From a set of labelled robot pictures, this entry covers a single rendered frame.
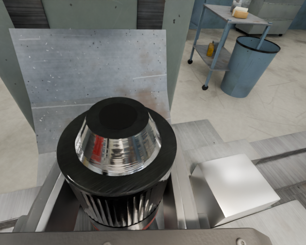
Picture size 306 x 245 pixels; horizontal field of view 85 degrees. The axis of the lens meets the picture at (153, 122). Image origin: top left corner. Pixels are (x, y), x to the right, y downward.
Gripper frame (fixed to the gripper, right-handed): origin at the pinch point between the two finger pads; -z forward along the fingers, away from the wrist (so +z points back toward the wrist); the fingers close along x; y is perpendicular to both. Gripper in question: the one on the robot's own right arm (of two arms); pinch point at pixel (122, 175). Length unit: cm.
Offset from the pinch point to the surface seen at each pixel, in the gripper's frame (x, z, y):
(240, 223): -10.7, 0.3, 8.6
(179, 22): -9.7, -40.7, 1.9
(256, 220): -12.5, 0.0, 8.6
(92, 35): 9.8, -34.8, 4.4
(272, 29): -328, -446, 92
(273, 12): -304, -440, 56
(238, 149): -14.2, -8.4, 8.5
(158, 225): -3.4, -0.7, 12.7
